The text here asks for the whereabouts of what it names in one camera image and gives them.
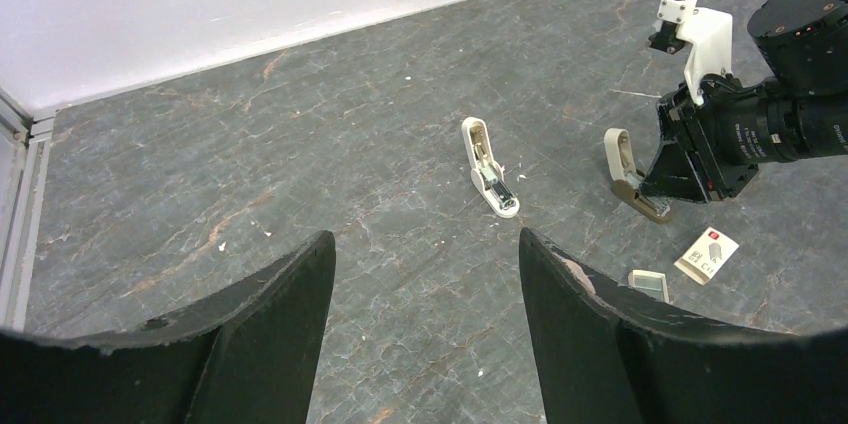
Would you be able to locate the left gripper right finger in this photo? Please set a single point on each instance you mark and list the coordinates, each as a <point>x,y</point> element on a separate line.
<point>607,353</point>

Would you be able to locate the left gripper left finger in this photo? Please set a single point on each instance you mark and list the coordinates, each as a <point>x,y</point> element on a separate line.
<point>245,354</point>

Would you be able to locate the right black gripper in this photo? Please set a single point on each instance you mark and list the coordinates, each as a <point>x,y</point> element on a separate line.
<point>688,164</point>

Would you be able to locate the beige stapler base half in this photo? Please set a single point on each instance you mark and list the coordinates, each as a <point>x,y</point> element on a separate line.
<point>627,178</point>

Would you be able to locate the white staple tray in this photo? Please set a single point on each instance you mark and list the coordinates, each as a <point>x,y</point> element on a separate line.
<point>653,284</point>

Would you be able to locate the white staple box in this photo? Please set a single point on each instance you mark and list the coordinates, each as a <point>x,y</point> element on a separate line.
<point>706,256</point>

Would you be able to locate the white stapler top half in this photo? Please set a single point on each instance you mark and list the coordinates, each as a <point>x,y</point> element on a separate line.
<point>487,174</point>

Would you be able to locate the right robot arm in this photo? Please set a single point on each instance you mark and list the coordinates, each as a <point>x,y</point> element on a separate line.
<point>800,112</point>

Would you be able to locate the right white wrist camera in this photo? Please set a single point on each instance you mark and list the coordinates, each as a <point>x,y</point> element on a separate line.
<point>707,31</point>

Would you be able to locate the left aluminium frame post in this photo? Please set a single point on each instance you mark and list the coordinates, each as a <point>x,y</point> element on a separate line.
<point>25,149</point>

